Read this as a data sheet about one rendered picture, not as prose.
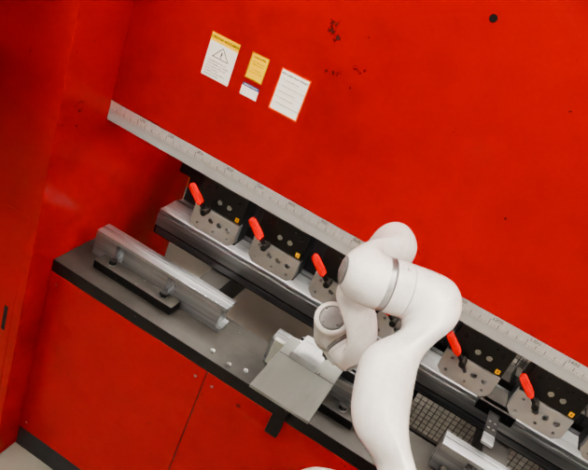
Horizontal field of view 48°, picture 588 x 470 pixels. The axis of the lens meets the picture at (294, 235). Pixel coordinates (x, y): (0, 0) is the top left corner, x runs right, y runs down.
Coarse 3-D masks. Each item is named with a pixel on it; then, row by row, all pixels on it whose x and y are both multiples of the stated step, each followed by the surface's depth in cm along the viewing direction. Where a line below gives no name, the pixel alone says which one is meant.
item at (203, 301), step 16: (96, 240) 211; (112, 240) 209; (128, 240) 211; (112, 256) 211; (128, 256) 208; (144, 256) 206; (160, 256) 209; (144, 272) 208; (160, 272) 205; (176, 272) 206; (176, 288) 204; (192, 288) 202; (208, 288) 204; (192, 304) 204; (208, 304) 201; (224, 304) 201; (208, 320) 204; (224, 320) 208
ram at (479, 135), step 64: (192, 0) 168; (256, 0) 161; (320, 0) 154; (384, 0) 148; (448, 0) 143; (512, 0) 138; (576, 0) 133; (128, 64) 182; (192, 64) 174; (320, 64) 160; (384, 64) 153; (448, 64) 147; (512, 64) 142; (576, 64) 137; (128, 128) 190; (192, 128) 181; (256, 128) 173; (320, 128) 165; (384, 128) 159; (448, 128) 152; (512, 128) 146; (576, 128) 141; (320, 192) 172; (384, 192) 164; (448, 192) 157; (512, 192) 151; (576, 192) 146; (448, 256) 163; (512, 256) 156; (576, 256) 150; (512, 320) 162; (576, 320) 155; (576, 384) 161
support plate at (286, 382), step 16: (288, 352) 188; (272, 368) 180; (288, 368) 182; (304, 368) 184; (320, 368) 187; (336, 368) 189; (256, 384) 172; (272, 384) 175; (288, 384) 177; (304, 384) 179; (320, 384) 181; (272, 400) 171; (288, 400) 172; (304, 400) 174; (320, 400) 176; (304, 416) 169
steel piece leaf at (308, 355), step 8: (304, 344) 193; (296, 352) 188; (304, 352) 190; (312, 352) 191; (320, 352) 192; (296, 360) 186; (304, 360) 184; (312, 360) 188; (320, 360) 190; (312, 368) 184
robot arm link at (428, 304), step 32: (416, 288) 114; (448, 288) 116; (416, 320) 114; (448, 320) 113; (384, 352) 109; (416, 352) 110; (384, 384) 107; (352, 416) 109; (384, 416) 105; (384, 448) 104
